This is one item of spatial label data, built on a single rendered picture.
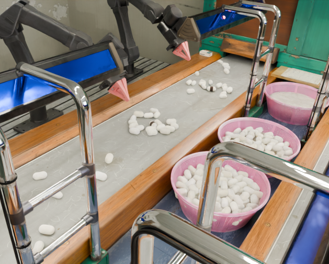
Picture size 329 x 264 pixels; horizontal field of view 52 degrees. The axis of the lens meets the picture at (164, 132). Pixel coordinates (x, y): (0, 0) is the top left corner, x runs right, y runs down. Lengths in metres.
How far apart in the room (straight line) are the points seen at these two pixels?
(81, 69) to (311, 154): 0.74
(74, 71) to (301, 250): 0.54
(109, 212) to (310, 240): 0.54
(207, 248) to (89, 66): 0.54
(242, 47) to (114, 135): 0.96
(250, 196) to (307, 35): 1.04
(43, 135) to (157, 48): 2.14
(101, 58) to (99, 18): 2.68
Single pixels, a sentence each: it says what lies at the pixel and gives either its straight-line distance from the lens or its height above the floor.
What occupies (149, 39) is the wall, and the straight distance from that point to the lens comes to 3.15.
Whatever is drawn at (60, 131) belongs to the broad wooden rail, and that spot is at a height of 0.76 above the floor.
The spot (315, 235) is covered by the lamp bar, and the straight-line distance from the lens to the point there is 0.38.
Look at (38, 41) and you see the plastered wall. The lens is 3.48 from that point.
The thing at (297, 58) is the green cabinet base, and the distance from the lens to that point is 1.82.
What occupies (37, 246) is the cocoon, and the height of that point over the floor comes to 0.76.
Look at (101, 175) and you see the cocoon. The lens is 0.94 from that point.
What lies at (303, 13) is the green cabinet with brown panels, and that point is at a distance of 1.77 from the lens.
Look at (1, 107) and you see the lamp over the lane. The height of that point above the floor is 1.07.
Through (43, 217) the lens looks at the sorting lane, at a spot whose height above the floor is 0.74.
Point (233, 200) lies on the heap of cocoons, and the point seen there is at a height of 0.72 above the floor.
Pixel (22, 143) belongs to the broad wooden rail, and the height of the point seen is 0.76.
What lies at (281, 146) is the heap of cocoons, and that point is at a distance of 1.17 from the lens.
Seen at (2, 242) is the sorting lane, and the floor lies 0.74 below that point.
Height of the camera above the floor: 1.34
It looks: 31 degrees down
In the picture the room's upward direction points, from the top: 3 degrees clockwise
